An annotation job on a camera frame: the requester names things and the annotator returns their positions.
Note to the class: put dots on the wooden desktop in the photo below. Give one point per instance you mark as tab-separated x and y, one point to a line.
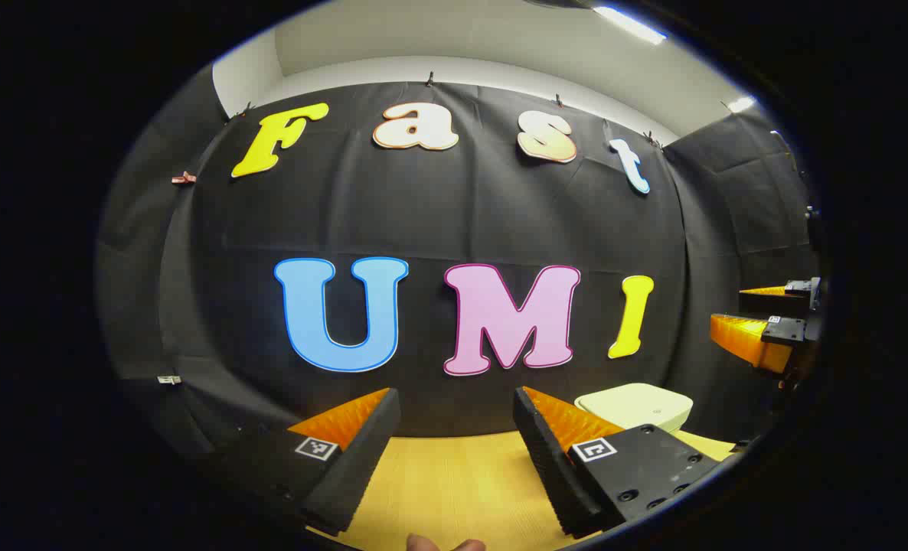
454	490

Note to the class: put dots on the light green desktop garbage bin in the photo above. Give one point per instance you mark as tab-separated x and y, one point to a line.
638	405

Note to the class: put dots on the black backdrop cloth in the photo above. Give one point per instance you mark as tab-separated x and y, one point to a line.
423	214

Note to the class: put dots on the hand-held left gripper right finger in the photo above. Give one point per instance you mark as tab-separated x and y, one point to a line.
550	467

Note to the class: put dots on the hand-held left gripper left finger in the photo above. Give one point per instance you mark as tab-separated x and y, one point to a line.
354	467

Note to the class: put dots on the small ceiling light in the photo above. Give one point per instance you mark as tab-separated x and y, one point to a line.
741	104

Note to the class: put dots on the red clip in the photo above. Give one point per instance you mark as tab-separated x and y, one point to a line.
184	178

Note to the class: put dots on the long ceiling light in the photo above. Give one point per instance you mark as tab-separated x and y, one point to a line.
630	24

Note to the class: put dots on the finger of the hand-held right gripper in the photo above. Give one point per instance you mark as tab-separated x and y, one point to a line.
752	340
775	300

